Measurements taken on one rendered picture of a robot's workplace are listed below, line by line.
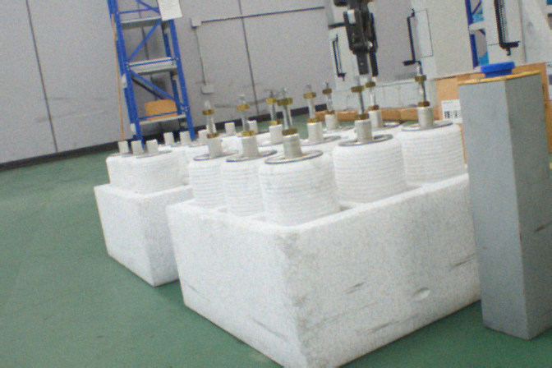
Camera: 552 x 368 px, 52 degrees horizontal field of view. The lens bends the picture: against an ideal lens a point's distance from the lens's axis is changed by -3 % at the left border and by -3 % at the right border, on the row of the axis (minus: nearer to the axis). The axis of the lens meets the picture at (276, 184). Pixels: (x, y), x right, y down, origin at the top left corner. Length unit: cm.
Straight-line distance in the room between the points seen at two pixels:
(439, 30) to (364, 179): 329
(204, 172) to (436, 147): 35
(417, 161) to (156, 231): 55
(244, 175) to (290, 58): 659
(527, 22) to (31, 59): 519
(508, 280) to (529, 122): 19
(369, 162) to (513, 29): 273
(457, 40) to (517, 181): 342
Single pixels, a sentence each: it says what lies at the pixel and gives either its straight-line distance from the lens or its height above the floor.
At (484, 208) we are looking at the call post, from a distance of 74.
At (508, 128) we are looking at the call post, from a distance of 69.
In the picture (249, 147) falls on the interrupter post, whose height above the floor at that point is 27.
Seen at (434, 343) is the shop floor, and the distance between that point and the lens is 77.
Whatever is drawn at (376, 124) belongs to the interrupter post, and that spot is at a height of 26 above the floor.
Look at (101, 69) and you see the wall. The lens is 692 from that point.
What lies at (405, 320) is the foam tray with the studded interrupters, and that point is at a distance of 79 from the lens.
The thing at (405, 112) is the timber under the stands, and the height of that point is 6.
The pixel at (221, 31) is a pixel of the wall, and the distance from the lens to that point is 716.
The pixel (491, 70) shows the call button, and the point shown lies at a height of 32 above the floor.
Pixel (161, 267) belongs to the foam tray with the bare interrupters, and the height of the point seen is 4.
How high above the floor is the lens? 34
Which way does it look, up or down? 9 degrees down
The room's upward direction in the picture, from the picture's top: 9 degrees counter-clockwise
